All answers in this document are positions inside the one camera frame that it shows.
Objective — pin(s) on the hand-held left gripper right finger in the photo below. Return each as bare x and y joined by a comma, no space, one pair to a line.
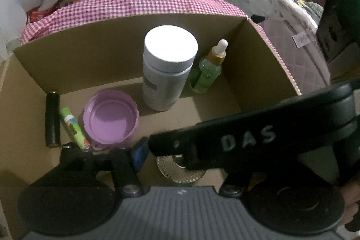
234,182

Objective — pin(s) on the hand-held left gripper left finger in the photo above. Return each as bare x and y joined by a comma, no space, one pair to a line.
139,152

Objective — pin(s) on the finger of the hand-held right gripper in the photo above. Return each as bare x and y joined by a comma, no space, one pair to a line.
253,138

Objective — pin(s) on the dark jar with gold lid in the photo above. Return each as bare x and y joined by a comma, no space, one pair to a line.
174,172

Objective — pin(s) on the purple plastic lid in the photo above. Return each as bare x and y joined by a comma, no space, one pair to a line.
109,122

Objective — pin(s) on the green lip balm stick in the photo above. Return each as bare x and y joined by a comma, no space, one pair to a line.
73,127

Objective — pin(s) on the green dropper bottle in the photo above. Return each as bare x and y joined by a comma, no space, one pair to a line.
206,71

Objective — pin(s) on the white plastic bottle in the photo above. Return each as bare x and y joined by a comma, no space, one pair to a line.
166,68

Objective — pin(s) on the black cylindrical tube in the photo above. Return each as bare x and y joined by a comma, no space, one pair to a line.
52,119

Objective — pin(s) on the brown cardboard box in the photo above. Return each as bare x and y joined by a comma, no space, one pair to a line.
84,68

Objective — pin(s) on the person's right hand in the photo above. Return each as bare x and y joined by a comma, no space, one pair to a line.
353,206

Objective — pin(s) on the quilted mattress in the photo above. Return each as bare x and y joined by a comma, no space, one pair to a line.
295,54

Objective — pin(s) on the black bag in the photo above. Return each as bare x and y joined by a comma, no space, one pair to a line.
258,18

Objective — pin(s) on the pink checkered tablecloth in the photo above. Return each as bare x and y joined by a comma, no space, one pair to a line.
126,5

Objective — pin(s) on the red snack packet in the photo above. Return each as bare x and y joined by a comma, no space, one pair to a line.
40,13

